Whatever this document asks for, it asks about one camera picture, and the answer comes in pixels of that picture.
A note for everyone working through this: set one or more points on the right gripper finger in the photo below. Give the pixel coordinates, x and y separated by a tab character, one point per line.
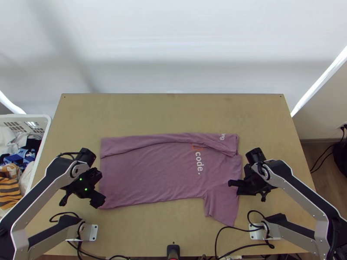
234	183

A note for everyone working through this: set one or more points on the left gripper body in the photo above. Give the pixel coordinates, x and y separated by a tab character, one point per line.
96	199

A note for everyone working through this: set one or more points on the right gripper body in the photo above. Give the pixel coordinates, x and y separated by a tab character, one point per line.
247	187

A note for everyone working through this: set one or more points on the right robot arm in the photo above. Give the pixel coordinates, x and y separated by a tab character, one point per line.
298	187

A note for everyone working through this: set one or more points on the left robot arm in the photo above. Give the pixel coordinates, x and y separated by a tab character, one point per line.
40	187

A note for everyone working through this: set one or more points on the mauve t-shirt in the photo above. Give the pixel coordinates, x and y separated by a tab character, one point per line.
162	173

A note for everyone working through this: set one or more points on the heap of clothes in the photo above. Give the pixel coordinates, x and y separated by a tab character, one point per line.
12	173

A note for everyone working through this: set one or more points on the white laundry basket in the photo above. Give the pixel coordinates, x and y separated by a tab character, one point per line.
44	127

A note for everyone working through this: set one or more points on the white wall socket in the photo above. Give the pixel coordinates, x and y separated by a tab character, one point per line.
342	126

